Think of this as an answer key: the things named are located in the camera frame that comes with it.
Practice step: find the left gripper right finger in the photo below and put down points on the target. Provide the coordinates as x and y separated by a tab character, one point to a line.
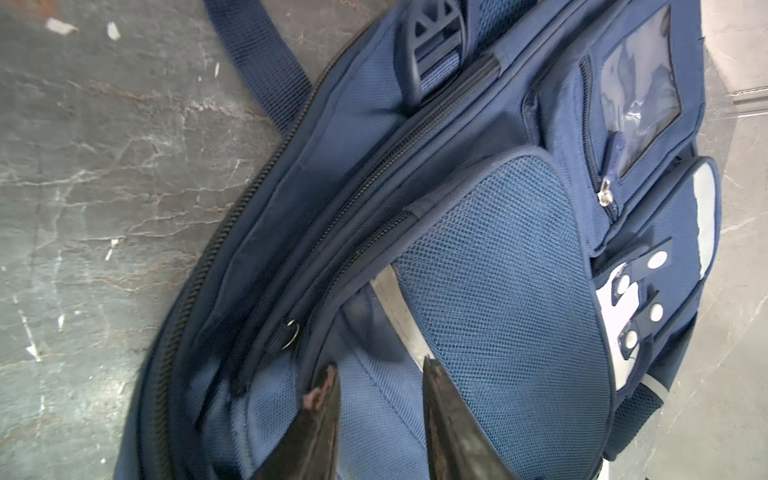
457	447

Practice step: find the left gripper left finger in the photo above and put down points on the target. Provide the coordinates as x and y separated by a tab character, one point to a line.
308	449

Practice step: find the navy blue student backpack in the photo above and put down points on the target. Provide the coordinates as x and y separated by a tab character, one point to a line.
512	188

